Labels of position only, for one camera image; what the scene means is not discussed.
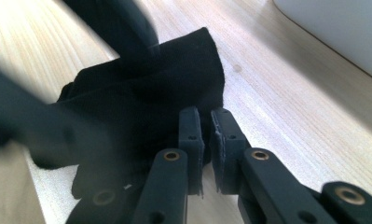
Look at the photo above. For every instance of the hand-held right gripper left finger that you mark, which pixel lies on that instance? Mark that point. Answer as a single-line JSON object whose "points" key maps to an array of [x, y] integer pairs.
{"points": [[191, 137]]}

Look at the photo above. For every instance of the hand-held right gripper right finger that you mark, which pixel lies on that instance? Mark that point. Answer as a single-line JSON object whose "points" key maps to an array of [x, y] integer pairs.
{"points": [[227, 149]]}

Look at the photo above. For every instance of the black cloth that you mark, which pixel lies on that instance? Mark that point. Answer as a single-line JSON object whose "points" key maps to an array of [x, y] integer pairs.
{"points": [[174, 77]]}

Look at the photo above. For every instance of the white board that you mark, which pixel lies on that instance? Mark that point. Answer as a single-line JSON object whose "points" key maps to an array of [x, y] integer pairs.
{"points": [[339, 28]]}

